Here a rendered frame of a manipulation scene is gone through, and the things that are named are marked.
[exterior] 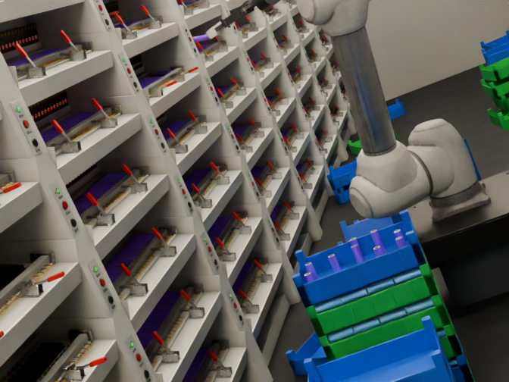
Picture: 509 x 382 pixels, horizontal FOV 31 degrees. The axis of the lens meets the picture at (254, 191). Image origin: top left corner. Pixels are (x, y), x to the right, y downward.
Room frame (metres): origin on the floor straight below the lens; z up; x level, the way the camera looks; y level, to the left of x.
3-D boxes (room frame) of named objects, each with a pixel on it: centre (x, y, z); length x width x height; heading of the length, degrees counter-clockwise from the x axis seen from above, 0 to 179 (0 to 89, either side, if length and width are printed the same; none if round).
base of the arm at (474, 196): (2.71, -0.57, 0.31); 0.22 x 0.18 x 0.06; 166
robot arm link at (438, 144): (2.68, -0.56, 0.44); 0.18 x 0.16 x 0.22; 108
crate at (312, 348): (2.61, -0.07, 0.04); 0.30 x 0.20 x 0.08; 50
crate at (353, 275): (2.10, -0.16, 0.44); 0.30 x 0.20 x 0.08; 80
